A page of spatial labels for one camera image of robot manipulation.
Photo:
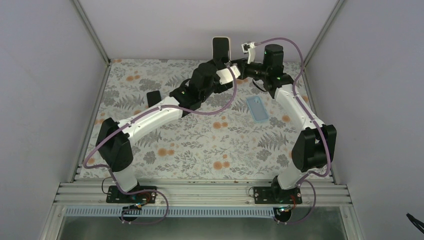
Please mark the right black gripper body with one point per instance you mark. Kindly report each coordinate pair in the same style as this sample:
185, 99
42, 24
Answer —
264, 71

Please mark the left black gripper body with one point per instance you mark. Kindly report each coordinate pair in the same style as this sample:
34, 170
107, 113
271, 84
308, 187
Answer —
207, 92

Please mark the black phone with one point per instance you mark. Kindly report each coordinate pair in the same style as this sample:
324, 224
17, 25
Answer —
221, 49

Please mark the light blue phone case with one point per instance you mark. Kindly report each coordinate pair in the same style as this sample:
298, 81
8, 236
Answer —
257, 109

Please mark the light blue cased phone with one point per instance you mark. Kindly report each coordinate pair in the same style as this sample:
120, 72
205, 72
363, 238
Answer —
153, 98

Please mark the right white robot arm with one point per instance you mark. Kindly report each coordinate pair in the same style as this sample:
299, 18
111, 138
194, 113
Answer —
313, 151

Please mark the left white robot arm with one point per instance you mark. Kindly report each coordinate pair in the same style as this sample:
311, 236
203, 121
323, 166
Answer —
115, 138

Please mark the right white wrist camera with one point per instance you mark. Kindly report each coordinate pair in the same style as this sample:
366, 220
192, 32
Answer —
249, 48

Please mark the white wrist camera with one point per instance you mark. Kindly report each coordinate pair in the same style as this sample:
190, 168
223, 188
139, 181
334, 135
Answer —
249, 48
228, 74

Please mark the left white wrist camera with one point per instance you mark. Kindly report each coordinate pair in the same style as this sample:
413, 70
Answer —
228, 74

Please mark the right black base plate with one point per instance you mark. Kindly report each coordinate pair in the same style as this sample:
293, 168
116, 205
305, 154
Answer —
267, 195

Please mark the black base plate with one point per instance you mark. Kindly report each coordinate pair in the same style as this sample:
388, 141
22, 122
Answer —
114, 195
267, 195

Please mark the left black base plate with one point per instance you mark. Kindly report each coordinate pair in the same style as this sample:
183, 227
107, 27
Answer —
114, 195

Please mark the aluminium rail frame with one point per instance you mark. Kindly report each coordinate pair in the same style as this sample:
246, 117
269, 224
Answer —
190, 193

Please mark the white slotted cable duct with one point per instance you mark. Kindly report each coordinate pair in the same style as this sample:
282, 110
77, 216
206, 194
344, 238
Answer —
173, 211

